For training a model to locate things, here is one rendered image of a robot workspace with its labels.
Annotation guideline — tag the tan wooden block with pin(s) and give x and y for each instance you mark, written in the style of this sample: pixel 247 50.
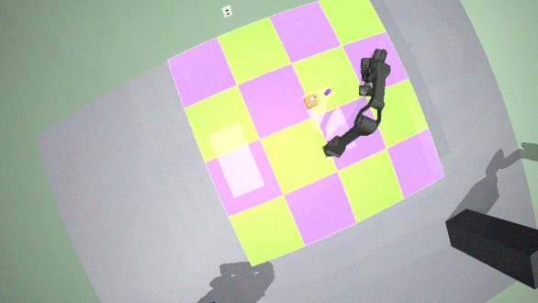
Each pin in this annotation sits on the tan wooden block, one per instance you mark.
pixel 308 103

